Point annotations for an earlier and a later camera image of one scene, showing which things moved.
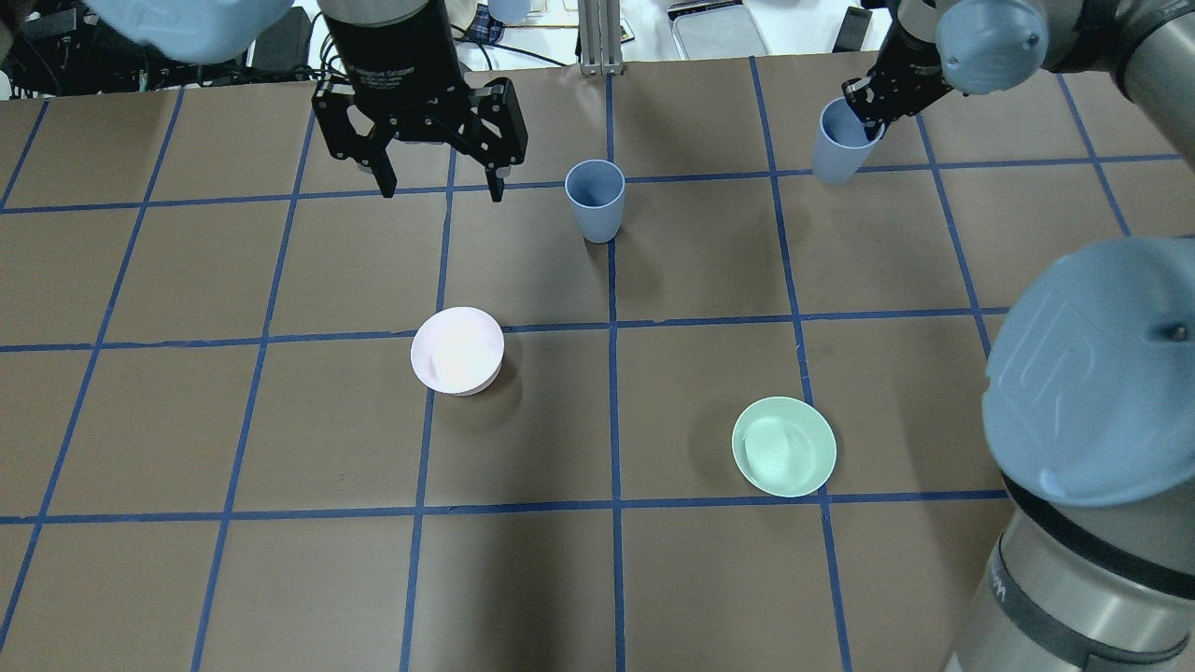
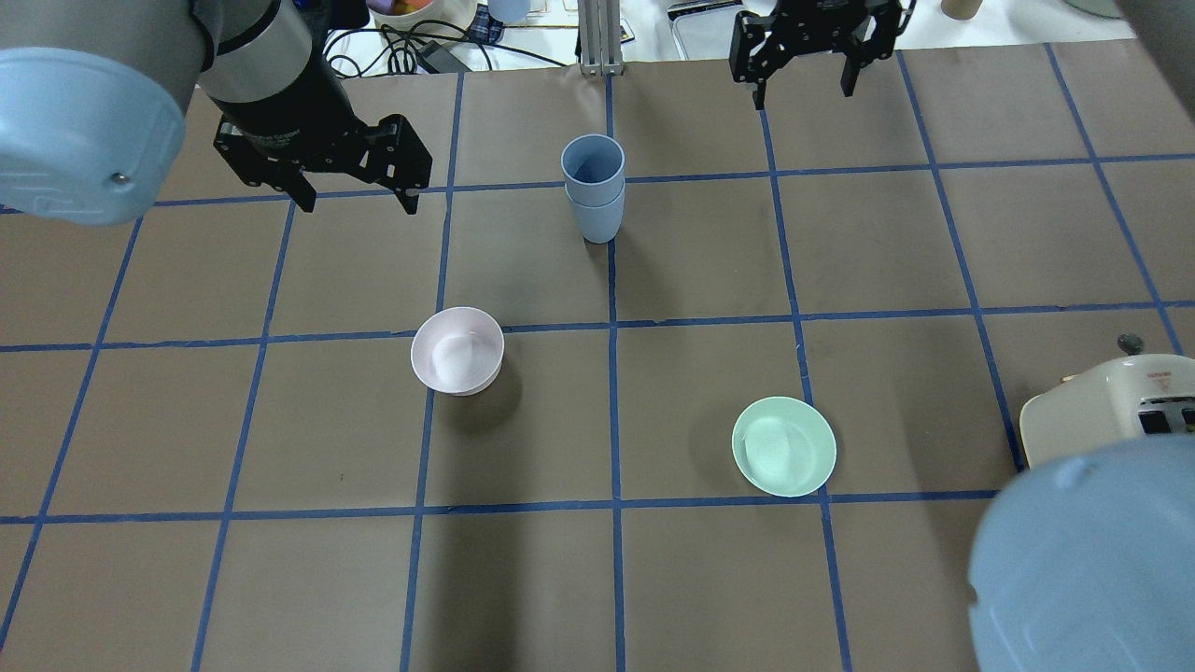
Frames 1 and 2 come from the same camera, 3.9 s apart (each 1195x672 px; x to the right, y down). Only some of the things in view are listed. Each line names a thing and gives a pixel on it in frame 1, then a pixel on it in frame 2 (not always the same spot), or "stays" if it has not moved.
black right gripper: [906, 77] to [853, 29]
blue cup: [841, 144] to [594, 169]
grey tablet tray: [716, 30] stays
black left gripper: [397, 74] to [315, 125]
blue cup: [597, 189] stays
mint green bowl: [785, 446] stays
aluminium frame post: [599, 31] stays
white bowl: [457, 351] stays
